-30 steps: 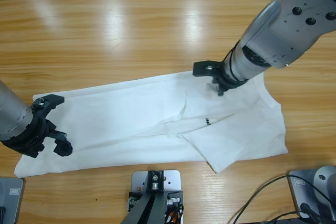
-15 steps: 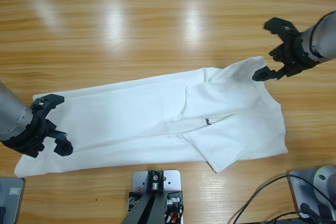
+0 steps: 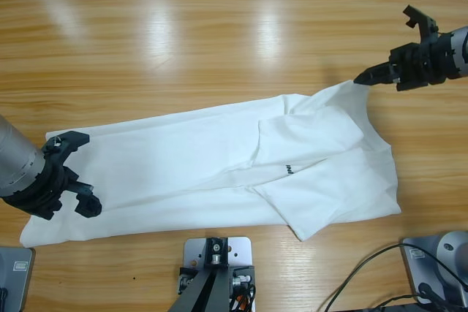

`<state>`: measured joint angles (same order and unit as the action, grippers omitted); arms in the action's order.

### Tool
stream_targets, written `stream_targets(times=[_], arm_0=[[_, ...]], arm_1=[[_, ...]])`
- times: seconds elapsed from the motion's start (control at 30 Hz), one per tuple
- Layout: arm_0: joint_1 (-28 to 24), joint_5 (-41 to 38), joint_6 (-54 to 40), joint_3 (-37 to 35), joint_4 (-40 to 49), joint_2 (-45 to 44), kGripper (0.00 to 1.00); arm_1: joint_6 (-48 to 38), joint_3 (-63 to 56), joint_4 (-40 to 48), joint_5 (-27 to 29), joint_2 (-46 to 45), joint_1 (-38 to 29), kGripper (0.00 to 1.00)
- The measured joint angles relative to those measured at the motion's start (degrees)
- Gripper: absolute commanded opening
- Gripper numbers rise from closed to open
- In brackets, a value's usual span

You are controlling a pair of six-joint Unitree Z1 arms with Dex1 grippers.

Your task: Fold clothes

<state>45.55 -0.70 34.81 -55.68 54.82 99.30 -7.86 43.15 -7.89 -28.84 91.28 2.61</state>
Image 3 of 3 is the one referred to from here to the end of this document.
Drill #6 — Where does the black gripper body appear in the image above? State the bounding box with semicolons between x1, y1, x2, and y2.
388;32;460;93
1;156;80;221

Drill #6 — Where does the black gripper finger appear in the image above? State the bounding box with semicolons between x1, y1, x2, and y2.
74;180;104;218
40;130;91;165
402;4;440;44
352;61;396;88

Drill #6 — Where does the white t-shirt with black logo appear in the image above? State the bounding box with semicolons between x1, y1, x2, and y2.
18;80;403;248

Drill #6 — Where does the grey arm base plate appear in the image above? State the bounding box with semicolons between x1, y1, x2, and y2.
0;246;37;312
400;235;468;305

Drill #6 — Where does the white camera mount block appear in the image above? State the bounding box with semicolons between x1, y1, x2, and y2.
182;237;256;312

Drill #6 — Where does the black cable bundle at mount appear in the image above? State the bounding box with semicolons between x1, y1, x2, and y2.
229;282;257;312

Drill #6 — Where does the thin black cable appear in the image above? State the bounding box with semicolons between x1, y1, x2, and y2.
322;243;405;312

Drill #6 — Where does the thick black cable with plug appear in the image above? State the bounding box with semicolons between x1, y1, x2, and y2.
418;282;454;312

